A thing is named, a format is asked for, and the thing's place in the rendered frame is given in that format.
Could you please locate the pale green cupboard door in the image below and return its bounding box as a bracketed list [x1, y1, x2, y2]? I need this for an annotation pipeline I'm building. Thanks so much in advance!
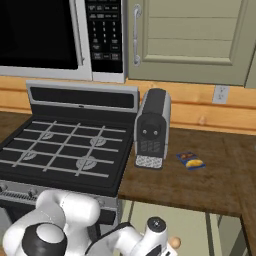
[127, 0, 256, 87]
[213, 213, 248, 256]

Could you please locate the grey and black coffee machine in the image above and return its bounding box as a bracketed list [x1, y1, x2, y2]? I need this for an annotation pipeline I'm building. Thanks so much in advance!
[133, 87, 172, 171]

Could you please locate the round wooden drawer knob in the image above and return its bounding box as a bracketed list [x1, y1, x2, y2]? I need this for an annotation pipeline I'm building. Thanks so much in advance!
[168, 235, 182, 250]

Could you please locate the blue snack bag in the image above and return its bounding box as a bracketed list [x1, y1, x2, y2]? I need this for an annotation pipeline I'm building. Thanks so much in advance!
[175, 151, 207, 171]

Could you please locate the pale green lower cupboard door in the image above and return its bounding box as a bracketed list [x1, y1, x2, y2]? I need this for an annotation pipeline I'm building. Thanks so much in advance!
[213, 213, 248, 256]

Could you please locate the white wall socket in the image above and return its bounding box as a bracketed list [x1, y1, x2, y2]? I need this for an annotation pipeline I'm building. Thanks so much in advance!
[211, 84, 231, 105]

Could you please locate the black and silver microwave oven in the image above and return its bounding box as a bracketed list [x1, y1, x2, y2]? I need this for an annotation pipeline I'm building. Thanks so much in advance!
[0, 0, 129, 85]

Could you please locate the silver microwave door handle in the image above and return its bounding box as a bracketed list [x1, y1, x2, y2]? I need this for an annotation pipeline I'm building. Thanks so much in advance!
[73, 0, 86, 67]

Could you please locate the silver cupboard door handle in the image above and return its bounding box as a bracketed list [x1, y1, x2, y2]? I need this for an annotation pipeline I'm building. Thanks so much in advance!
[132, 3, 143, 67]

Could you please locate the black and silver stove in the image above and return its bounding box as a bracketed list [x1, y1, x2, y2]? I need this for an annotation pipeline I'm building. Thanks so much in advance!
[0, 79, 141, 241]

